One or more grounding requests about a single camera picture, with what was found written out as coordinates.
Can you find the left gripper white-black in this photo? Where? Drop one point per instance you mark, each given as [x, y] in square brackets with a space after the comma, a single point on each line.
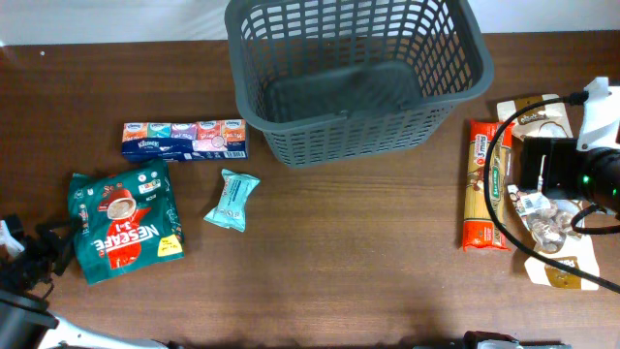
[37, 254]

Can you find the right gripper black-white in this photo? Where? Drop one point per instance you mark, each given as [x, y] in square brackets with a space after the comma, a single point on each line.
[541, 168]

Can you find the green Nescafe coffee bag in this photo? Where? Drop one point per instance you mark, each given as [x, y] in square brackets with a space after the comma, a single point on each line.
[127, 221]

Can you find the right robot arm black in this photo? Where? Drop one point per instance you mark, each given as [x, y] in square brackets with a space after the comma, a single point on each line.
[585, 168]

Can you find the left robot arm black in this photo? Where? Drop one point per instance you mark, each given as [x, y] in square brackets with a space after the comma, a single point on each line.
[26, 322]

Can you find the mint toilet wipes pack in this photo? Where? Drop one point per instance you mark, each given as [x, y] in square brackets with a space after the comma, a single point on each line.
[230, 211]

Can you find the beige snack pouch upper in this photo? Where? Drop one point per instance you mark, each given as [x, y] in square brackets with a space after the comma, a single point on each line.
[549, 121]

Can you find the beige snack pouch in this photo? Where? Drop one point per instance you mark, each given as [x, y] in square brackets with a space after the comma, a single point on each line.
[549, 121]
[549, 223]

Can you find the beige snack pouch lower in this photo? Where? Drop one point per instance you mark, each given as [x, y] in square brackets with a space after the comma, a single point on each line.
[549, 223]

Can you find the dark device bottom edge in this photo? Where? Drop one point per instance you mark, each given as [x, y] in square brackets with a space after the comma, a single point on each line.
[485, 340]

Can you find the blue Kleenex tissue multipack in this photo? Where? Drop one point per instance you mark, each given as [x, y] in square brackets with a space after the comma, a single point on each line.
[178, 142]

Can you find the grey plastic lattice basket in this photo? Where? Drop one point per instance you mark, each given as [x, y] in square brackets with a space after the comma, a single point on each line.
[327, 80]

